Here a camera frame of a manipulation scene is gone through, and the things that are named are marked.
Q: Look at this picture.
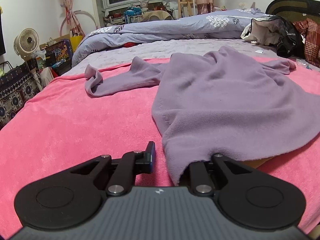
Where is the purple fleece sweater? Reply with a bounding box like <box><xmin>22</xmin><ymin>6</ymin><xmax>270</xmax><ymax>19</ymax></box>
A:
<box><xmin>85</xmin><ymin>46</ymin><xmax>319</xmax><ymax>184</ymax></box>

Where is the pink fleece blanket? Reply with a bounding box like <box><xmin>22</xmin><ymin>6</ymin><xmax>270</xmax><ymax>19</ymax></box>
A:
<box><xmin>1</xmin><ymin>64</ymin><xmax>319</xmax><ymax>239</ymax></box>

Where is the lilac patterned bed sheet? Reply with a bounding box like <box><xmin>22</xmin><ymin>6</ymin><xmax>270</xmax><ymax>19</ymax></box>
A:
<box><xmin>64</xmin><ymin>39</ymin><xmax>278</xmax><ymax>76</ymax></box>

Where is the colourful toy box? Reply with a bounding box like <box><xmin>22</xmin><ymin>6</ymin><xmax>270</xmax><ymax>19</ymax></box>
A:
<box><xmin>45</xmin><ymin>39</ymin><xmax>73</xmax><ymax>67</ymax></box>

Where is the patterned black storage bag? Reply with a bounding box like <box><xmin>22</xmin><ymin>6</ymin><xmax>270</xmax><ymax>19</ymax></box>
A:
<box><xmin>0</xmin><ymin>59</ymin><xmax>43</xmax><ymax>128</ymax></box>

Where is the lavender blue duvet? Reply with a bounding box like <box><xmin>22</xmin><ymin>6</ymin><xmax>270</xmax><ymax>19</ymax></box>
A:
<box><xmin>72</xmin><ymin>8</ymin><xmax>267</xmax><ymax>67</ymax></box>

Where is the pink hula hoop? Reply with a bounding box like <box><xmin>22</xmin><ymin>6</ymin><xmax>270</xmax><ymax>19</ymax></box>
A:
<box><xmin>59</xmin><ymin>10</ymin><xmax>100</xmax><ymax>37</ymax></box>

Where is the white desk fan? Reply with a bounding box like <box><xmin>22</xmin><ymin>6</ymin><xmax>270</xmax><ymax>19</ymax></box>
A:
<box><xmin>14</xmin><ymin>28</ymin><xmax>39</xmax><ymax>60</ymax></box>

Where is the black and beige jacket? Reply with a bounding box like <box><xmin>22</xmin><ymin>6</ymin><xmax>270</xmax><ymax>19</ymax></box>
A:
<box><xmin>240</xmin><ymin>15</ymin><xmax>305</xmax><ymax>58</ymax></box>

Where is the wooden easel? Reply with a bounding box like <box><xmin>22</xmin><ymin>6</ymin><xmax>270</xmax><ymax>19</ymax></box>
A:
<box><xmin>177</xmin><ymin>0</ymin><xmax>195</xmax><ymax>18</ymax></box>

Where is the red plaid shirt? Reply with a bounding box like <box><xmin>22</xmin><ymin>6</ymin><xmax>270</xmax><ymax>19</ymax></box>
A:
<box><xmin>293</xmin><ymin>18</ymin><xmax>320</xmax><ymax>67</ymax></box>

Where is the pink tied left curtain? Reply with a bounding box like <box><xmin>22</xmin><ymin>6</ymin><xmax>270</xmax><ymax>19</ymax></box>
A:
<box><xmin>63</xmin><ymin>0</ymin><xmax>84</xmax><ymax>36</ymax></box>

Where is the dark bed headboard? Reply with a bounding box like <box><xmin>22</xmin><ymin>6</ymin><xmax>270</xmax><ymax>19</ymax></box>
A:
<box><xmin>265</xmin><ymin>0</ymin><xmax>320</xmax><ymax>24</ymax></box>

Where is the black wall television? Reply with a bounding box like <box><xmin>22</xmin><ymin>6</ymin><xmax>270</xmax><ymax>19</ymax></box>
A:
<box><xmin>0</xmin><ymin>15</ymin><xmax>6</xmax><ymax>56</ymax></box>

